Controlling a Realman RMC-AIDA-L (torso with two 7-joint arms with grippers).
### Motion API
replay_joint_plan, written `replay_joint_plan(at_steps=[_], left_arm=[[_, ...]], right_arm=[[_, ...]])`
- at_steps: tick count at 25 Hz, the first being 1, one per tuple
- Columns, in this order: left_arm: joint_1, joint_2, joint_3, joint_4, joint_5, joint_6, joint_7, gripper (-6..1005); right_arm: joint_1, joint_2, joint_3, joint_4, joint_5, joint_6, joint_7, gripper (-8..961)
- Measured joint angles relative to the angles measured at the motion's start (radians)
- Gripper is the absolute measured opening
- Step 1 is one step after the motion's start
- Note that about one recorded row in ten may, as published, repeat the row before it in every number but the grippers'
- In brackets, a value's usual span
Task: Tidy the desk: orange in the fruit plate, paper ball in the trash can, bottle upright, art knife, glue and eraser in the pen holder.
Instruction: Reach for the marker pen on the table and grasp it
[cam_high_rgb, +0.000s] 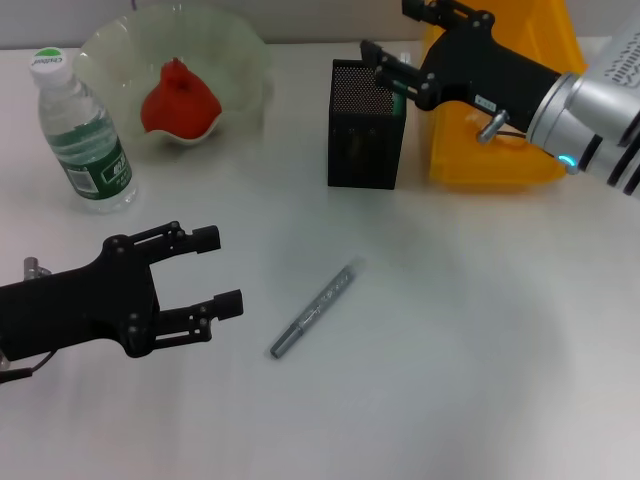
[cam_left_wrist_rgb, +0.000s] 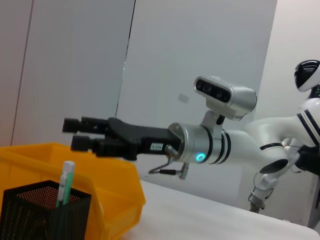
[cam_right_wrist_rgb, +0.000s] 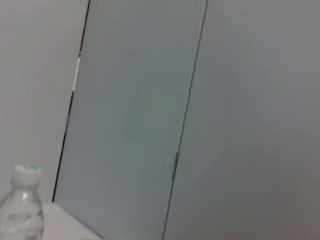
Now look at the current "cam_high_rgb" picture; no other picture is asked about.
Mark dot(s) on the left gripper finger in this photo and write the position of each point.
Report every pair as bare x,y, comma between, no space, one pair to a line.
207,239
230,304

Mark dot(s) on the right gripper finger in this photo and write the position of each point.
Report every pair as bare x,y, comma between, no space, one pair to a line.
372,52
417,9

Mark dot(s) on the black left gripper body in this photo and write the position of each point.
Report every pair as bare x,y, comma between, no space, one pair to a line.
75,315

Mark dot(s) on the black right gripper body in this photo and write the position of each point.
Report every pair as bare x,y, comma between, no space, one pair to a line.
490,70

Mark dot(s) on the mint green pen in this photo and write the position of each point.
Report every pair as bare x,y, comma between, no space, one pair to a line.
398,106

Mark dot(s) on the grey marker pen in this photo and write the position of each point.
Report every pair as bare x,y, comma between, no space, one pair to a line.
315,307

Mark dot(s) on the red-orange fruit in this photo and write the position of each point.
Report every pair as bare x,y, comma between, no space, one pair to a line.
180,110

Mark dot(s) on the clear green-label water bottle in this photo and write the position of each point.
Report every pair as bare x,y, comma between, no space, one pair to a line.
85,150

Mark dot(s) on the black mesh pen holder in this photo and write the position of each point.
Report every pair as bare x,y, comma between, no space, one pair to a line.
367,150

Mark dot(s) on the pale green glass fruit plate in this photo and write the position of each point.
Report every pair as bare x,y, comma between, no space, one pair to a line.
115,65

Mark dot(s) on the yellow plastic bin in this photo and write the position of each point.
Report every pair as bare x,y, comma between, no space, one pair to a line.
500,165

